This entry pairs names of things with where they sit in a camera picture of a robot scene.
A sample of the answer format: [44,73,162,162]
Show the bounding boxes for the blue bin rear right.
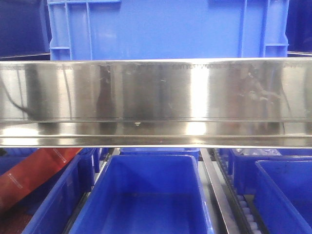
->
[218,148,312,195]

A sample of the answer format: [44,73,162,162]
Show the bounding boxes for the red foil package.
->
[0,148,82,214]

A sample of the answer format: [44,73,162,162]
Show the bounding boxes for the large blue crate upper shelf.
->
[47,0,289,60]

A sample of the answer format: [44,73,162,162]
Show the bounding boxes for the blue bin left lower shelf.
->
[0,148,99,234]

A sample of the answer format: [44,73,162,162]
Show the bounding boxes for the blue bin rear centre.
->
[120,147,200,161]

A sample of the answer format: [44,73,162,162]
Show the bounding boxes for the dark blue crate upper left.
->
[0,0,51,58]

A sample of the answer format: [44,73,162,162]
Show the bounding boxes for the stainless steel shelf rail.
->
[0,58,312,148]

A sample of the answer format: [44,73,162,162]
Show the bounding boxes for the blue bin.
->
[218,148,312,195]
[120,147,200,161]

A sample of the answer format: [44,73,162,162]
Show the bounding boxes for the blue bin right lower shelf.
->
[254,160,312,234]

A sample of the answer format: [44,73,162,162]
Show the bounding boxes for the clear plastic bag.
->
[236,148,281,156]

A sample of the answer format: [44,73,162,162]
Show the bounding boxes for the blue bin shelf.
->
[0,148,99,234]
[254,160,312,234]
[70,155,214,234]

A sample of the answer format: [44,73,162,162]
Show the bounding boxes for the metal roller track divider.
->
[198,148,268,234]

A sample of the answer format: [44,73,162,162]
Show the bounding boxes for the blue bin centre lower shelf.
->
[70,155,214,234]

